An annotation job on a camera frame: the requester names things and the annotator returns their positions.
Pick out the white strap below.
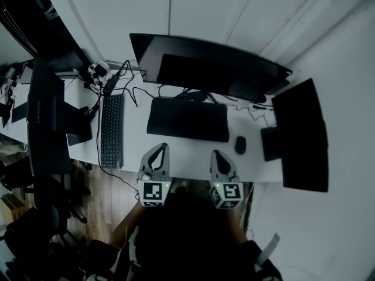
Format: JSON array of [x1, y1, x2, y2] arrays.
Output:
[[257, 232, 281, 266]]

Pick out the black looped adapter cable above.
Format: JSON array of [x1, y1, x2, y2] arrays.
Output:
[[116, 59, 148, 108]]

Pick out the black computer mouse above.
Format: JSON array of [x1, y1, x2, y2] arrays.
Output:
[[234, 135, 247, 156]]

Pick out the red desk mat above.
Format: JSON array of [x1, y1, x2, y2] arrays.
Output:
[[146, 96, 230, 143]]

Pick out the person's black shirt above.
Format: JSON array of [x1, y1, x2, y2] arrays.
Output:
[[87, 191, 282, 281]]

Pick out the white power strip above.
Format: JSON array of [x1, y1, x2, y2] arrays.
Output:
[[84, 61, 114, 92]]

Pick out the black monitor with square base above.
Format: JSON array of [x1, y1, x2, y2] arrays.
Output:
[[26, 59, 94, 177]]

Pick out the flat black monitor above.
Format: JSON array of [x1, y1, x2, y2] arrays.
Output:
[[260, 77, 330, 194]]

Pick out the white wall pipes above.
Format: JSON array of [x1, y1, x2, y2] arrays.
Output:
[[258, 0, 335, 59]]

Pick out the large curved black monitor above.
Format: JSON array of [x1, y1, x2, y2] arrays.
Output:
[[129, 33, 294, 104]]

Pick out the person's left forearm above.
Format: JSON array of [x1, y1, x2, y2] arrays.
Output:
[[108, 199, 145, 249]]

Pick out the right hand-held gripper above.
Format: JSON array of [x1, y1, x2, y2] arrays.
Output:
[[209, 149, 244, 210]]

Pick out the person's right forearm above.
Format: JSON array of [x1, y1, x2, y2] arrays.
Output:
[[230, 205, 250, 243]]

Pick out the black office chair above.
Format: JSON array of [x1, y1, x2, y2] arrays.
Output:
[[0, 171, 90, 281]]

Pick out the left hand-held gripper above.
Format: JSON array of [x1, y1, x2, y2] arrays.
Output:
[[137, 142, 173, 208]]

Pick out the black monitor power cable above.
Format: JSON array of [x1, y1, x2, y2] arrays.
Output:
[[157, 83, 189, 100]]

